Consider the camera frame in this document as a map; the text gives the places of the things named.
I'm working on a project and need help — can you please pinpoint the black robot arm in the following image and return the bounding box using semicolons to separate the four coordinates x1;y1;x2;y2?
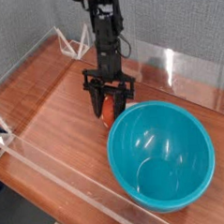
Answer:
73;0;135;118

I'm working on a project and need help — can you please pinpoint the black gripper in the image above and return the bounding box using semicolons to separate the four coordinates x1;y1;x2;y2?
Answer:
82;41;135;118

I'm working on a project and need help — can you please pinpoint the clear acrylic front wall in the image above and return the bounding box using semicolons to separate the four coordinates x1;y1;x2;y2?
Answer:
0;133;170;224

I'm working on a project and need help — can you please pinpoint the clear acrylic back wall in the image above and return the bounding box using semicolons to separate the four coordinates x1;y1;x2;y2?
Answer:
122;41;224;113

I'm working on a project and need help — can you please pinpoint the clear acrylic corner bracket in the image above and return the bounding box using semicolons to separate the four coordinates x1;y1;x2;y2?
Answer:
53;22;93;62

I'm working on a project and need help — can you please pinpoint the clear acrylic left wall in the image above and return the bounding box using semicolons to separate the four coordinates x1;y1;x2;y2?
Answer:
0;26;56;85

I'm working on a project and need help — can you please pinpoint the black cable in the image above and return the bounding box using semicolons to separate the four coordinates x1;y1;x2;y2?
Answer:
115;33;132;60

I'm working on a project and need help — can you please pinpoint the blue plastic bowl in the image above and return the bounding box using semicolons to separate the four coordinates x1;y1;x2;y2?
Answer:
107;100;216;213

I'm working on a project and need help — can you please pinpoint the clear acrylic left bracket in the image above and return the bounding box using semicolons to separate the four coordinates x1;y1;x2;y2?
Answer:
0;105;17;162

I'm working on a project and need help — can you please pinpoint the clear acrylic wall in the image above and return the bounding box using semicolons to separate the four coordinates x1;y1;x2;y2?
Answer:
122;41;224;113
0;133;170;224
0;26;56;85

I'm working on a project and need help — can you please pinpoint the red white toy mushroom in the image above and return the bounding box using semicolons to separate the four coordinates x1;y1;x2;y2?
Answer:
101;96;115;129

